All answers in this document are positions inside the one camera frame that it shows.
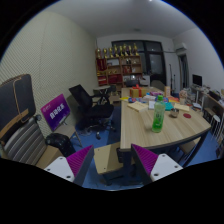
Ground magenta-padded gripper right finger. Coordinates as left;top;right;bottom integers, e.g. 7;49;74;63
130;143;184;186

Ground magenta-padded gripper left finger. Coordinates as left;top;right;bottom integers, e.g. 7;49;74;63
44;144;95;187

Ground green tea drink bottle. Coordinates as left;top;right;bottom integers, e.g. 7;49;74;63
151;94;167;134

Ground cardboard box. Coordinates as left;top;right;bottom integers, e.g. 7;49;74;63
35;145;64;169

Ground black backpack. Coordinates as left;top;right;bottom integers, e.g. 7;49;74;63
45;132;77;158

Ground light wooden chair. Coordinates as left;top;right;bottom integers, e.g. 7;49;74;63
93;142;126;175

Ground grey striped chair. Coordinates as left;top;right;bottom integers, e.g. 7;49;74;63
0;114;48;166

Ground steel cup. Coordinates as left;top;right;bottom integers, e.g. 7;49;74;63
169;108;180;119

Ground purple sign board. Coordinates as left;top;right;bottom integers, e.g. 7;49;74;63
40;93;71;132

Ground yellow envelope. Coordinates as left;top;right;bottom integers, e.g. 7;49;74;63
173;103;190;112

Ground black office chair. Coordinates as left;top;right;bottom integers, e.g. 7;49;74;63
68;84;116;134

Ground beige notebook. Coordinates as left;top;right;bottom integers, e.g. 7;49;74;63
126;101;149;113

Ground pink box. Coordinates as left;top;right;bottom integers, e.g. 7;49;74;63
142;94;156;102

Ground white round stool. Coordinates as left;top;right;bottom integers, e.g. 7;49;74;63
209;114;223;134

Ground orange carton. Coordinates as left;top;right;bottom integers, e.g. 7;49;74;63
163;85;172;98

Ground yellow gift box red ribbon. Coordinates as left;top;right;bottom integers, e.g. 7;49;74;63
129;84;143;99

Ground wooden side desk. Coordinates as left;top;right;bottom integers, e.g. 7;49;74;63
189;84;224;116

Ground small round table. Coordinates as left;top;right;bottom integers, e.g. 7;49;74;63
93;85;112;98

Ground computer monitor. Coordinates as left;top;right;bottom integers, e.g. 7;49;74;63
192;74;203;88

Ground dark framed window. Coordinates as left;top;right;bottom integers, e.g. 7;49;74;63
111;39;167;86

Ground wooden shelf unit with trophies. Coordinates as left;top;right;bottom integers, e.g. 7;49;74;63
95;43;144;88

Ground white air conditioner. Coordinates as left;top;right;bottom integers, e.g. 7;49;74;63
175;42;188;56

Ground black bag with tan strap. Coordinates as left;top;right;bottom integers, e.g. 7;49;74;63
0;73;37;134

